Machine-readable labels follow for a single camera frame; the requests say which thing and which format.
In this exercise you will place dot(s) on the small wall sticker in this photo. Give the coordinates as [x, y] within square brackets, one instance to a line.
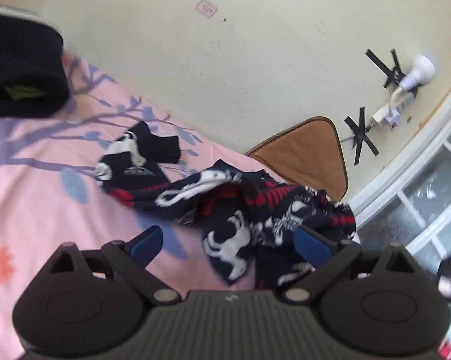
[206, 8]

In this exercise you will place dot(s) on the brown cushion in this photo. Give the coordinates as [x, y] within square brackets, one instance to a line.
[304, 153]

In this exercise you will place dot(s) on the white light bulb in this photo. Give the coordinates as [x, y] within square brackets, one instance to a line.
[418, 70]

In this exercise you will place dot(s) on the white power strip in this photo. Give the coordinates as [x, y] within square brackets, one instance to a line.
[392, 110]

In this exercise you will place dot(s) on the pink tree-print bedsheet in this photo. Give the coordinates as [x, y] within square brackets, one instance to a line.
[42, 180]

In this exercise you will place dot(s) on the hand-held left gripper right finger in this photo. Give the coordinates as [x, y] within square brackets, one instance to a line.
[311, 246]

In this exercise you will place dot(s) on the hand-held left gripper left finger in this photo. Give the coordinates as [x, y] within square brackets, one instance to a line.
[147, 243]

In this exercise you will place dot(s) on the folded black cloth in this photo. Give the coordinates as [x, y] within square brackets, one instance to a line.
[21, 63]

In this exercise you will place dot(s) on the black red white printed garment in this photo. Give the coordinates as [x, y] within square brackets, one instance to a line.
[225, 210]

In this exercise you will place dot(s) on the white framed frosted window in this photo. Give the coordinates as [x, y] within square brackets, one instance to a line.
[424, 195]

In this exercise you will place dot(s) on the black tape cross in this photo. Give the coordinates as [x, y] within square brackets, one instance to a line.
[360, 135]
[386, 69]

